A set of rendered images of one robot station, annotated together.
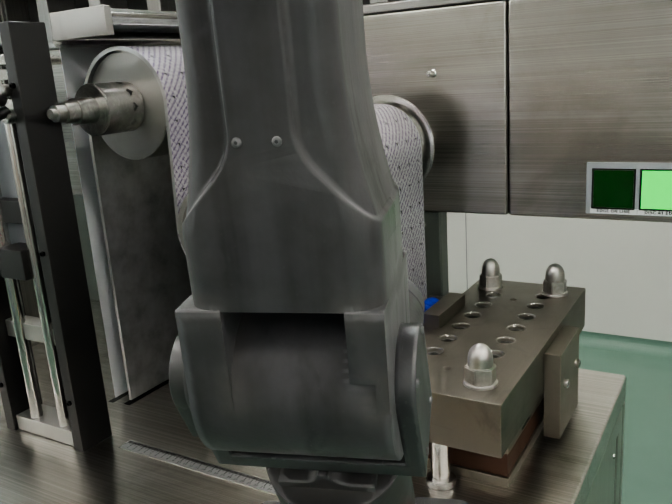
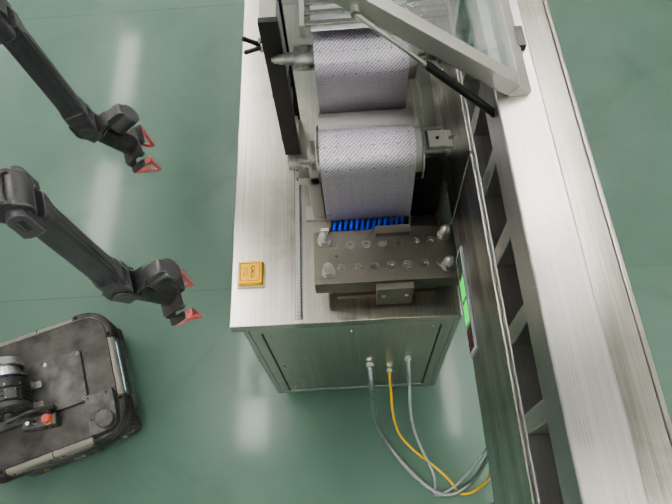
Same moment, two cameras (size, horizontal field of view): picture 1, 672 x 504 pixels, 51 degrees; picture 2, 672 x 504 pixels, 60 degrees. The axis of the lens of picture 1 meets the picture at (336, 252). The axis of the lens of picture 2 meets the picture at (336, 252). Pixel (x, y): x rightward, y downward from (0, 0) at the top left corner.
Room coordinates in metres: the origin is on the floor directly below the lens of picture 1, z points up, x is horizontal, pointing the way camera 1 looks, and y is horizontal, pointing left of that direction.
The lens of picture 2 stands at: (0.40, -0.74, 2.44)
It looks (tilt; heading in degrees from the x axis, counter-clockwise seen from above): 63 degrees down; 62
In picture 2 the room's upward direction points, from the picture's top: 6 degrees counter-clockwise
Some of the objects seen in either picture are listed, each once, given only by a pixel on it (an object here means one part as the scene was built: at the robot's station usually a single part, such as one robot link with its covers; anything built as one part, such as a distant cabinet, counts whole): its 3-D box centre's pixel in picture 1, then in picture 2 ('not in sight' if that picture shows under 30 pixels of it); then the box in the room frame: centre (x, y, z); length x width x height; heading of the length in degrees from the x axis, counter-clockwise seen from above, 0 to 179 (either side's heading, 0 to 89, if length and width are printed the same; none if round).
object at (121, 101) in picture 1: (109, 108); (306, 57); (0.91, 0.27, 1.33); 0.06 x 0.06 x 0.06; 59
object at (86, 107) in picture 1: (71, 112); (283, 59); (0.86, 0.31, 1.33); 0.06 x 0.03 x 0.03; 149
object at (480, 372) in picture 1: (480, 363); (328, 268); (0.69, -0.14, 1.05); 0.04 x 0.04 x 0.04
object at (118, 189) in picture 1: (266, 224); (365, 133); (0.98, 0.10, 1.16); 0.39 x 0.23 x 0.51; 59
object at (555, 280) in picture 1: (554, 278); (449, 261); (0.96, -0.31, 1.05); 0.04 x 0.04 x 0.04
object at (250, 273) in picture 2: not in sight; (250, 273); (0.52, 0.03, 0.91); 0.07 x 0.07 x 0.02; 59
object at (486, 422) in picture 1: (488, 348); (386, 258); (0.85, -0.19, 1.00); 0.40 x 0.16 x 0.06; 149
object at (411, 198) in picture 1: (387, 266); (368, 201); (0.87, -0.06, 1.11); 0.23 x 0.01 x 0.18; 149
